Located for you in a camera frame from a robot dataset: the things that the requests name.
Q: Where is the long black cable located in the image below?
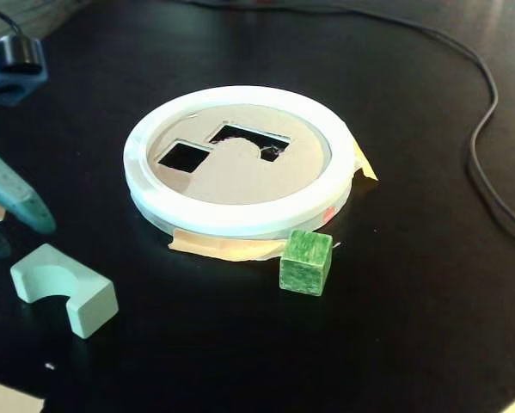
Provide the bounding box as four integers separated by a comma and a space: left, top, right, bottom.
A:
183, 0, 515, 249

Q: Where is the wide tan masking tape strip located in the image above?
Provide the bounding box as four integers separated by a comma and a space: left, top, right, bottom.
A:
167, 228, 288, 262

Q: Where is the white round shape sorter lid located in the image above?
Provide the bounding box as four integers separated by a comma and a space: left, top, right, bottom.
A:
122, 84, 355, 238

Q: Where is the thin black camera cable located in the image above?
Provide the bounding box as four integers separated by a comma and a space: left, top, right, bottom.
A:
0, 6, 22, 38

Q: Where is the small tan masking tape piece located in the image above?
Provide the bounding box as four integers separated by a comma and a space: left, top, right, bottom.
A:
351, 141, 379, 182

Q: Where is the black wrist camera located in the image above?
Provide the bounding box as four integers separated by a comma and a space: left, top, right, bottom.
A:
0, 35, 43, 73

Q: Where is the mint green U shape block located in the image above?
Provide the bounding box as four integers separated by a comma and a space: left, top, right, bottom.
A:
9, 243, 120, 340

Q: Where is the green wooden cube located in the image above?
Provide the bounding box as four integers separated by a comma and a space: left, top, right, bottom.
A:
278, 228, 334, 297

